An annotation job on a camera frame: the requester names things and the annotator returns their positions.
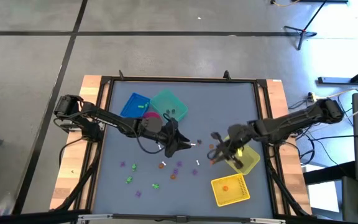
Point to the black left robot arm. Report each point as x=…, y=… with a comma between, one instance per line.
x=110, y=119

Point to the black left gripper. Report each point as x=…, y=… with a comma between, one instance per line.
x=171, y=140

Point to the purple plastic spider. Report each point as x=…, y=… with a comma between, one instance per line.
x=175, y=171
x=179, y=163
x=138, y=194
x=194, y=171
x=122, y=164

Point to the black rig beam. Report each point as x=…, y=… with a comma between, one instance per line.
x=26, y=217

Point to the black tripod stand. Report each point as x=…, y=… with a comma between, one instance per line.
x=303, y=31

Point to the blue rectangular plastic basket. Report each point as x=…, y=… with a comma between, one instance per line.
x=132, y=107

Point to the wooden table side board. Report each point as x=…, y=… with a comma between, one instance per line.
x=275, y=87
x=64, y=180

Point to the black aluminium table frame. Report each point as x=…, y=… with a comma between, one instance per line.
x=182, y=79

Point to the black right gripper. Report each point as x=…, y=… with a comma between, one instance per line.
x=238, y=137

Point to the pink round plastic bowl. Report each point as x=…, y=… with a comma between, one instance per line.
x=151, y=114

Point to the black table beam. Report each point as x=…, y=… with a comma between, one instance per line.
x=328, y=172

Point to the silver aluminium bar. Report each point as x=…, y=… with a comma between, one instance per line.
x=104, y=216

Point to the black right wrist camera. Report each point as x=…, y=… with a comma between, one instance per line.
x=217, y=136

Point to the black frame post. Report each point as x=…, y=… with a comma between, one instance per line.
x=227, y=75
x=121, y=75

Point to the yellow perforated plastic basket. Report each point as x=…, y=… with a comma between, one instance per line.
x=235, y=196

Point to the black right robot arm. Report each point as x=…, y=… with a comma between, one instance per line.
x=291, y=119

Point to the teal plastic basket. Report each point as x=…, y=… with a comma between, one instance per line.
x=166, y=101

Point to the black desk foot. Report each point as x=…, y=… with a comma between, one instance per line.
x=334, y=80

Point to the translucent yellow plastic bin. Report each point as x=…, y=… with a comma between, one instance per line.
x=249, y=158

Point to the yellow power strip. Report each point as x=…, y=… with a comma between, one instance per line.
x=311, y=97

